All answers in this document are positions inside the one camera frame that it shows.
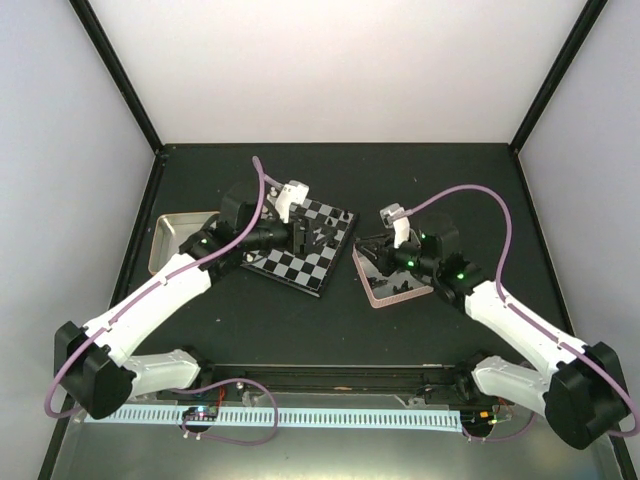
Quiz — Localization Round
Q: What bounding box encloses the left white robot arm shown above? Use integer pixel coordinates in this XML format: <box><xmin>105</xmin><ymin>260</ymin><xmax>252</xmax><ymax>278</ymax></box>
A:
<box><xmin>54</xmin><ymin>181</ymin><xmax>357</xmax><ymax>419</ymax></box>

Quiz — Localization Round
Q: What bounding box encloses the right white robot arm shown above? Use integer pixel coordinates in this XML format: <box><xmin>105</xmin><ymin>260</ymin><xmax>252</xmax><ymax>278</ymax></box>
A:
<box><xmin>354</xmin><ymin>216</ymin><xmax>638</xmax><ymax>449</ymax></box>

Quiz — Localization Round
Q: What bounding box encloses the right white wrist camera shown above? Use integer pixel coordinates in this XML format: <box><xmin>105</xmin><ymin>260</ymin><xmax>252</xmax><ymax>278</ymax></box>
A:
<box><xmin>379</xmin><ymin>203</ymin><xmax>411</xmax><ymax>249</ymax></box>

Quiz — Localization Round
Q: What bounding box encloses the right black frame post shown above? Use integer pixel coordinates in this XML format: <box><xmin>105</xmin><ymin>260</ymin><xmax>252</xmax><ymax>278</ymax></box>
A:
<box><xmin>509</xmin><ymin>0</ymin><xmax>608</xmax><ymax>154</ymax></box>

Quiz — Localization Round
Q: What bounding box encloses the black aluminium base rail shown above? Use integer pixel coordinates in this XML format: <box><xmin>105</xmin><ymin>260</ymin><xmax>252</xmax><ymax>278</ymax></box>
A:
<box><xmin>187</xmin><ymin>364</ymin><xmax>497</xmax><ymax>405</ymax></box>

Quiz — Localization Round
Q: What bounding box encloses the left black frame post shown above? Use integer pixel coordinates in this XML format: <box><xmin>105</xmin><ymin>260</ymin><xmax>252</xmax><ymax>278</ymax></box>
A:
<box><xmin>69</xmin><ymin>0</ymin><xmax>163</xmax><ymax>154</ymax></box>

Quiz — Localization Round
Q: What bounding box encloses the small green circuit board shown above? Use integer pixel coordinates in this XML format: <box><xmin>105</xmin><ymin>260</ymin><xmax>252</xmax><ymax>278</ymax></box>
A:
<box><xmin>182</xmin><ymin>406</ymin><xmax>218</xmax><ymax>422</ymax></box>

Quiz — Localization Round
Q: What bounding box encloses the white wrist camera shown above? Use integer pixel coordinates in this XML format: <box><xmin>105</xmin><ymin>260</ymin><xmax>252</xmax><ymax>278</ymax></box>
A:
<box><xmin>274</xmin><ymin>180</ymin><xmax>310</xmax><ymax>224</ymax></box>
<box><xmin>379</xmin><ymin>203</ymin><xmax>411</xmax><ymax>249</ymax></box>

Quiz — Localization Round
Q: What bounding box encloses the pink metal tin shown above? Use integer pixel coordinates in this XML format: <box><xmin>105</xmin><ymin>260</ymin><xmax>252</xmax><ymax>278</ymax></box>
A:
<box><xmin>352</xmin><ymin>236</ymin><xmax>433</xmax><ymax>309</ymax></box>

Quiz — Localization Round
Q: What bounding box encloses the purple cable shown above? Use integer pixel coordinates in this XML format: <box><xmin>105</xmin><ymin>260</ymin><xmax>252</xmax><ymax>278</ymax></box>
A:
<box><xmin>399</xmin><ymin>184</ymin><xmax>640</xmax><ymax>439</ymax></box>
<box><xmin>45</xmin><ymin>155</ymin><xmax>281</xmax><ymax>419</ymax></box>

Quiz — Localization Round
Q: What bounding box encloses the black and silver chessboard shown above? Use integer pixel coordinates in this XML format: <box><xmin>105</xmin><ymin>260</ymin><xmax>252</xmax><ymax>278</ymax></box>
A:
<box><xmin>242</xmin><ymin>198</ymin><xmax>359</xmax><ymax>298</ymax></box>

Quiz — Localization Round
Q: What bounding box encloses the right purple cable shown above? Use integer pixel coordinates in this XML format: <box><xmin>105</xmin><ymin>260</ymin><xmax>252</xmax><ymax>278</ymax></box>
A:
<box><xmin>399</xmin><ymin>184</ymin><xmax>640</xmax><ymax>439</ymax></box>

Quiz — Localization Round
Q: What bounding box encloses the gold metal tin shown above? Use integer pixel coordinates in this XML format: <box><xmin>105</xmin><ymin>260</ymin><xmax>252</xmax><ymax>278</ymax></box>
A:
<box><xmin>148</xmin><ymin>211</ymin><xmax>219</xmax><ymax>275</ymax></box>

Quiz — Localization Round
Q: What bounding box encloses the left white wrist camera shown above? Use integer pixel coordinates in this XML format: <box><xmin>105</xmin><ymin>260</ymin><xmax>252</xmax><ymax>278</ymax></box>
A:
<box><xmin>274</xmin><ymin>180</ymin><xmax>310</xmax><ymax>224</ymax></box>

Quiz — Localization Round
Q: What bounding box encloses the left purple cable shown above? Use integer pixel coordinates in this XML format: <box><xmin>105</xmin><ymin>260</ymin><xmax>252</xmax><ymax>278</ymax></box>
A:
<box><xmin>45</xmin><ymin>155</ymin><xmax>281</xmax><ymax>419</ymax></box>

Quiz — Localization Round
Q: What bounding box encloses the light blue cable duct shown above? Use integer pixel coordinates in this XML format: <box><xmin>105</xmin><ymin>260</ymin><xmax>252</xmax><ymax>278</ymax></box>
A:
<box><xmin>98</xmin><ymin>404</ymin><xmax>462</xmax><ymax>433</ymax></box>

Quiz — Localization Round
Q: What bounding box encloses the black frame post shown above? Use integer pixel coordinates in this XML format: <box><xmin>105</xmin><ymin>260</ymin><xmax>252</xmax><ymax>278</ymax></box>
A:
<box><xmin>509</xmin><ymin>0</ymin><xmax>608</xmax><ymax>154</ymax></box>
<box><xmin>69</xmin><ymin>0</ymin><xmax>163</xmax><ymax>154</ymax></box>

